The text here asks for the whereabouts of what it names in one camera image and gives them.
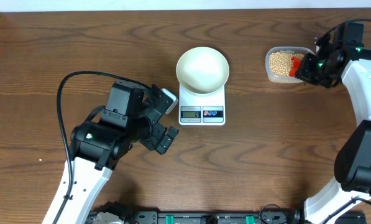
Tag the white ceramic bowl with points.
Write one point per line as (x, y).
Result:
(202, 70)

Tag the red plastic measuring scoop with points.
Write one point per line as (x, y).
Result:
(296, 64)

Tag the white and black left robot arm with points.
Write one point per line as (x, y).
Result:
(107, 134)

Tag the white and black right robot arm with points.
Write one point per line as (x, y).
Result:
(341, 57)

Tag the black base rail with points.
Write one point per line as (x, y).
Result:
(113, 212)

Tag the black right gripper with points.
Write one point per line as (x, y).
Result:
(304, 74)

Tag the yellow soybeans in container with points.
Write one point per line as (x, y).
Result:
(280, 63)

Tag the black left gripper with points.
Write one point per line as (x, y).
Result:
(157, 129)

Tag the white digital kitchen scale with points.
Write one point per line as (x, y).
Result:
(202, 109)

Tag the clear plastic container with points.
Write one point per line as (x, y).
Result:
(284, 79)

